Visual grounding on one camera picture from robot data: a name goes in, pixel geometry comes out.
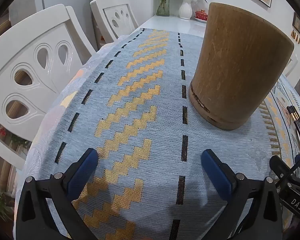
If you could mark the small orange wall ornaments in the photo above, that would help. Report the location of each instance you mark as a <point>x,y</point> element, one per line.
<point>295,38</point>

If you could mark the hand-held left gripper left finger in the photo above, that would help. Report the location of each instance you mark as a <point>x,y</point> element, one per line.
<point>85,170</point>

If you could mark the wooden utensil holder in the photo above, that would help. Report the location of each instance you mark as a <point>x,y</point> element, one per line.
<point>240,67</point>

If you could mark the red flowering plant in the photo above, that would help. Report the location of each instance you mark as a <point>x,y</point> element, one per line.
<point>5,132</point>

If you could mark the blue patterned table runner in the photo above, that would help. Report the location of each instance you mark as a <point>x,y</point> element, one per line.
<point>145,130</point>

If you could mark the red lidded pot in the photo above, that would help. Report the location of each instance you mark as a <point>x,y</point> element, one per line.
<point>201,15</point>

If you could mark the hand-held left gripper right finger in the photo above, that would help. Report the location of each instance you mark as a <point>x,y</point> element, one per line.
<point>217,172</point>

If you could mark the green potted plant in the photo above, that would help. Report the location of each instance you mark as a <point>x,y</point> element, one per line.
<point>0,200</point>

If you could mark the small framed wall picture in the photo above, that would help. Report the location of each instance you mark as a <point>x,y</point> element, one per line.
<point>298,25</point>

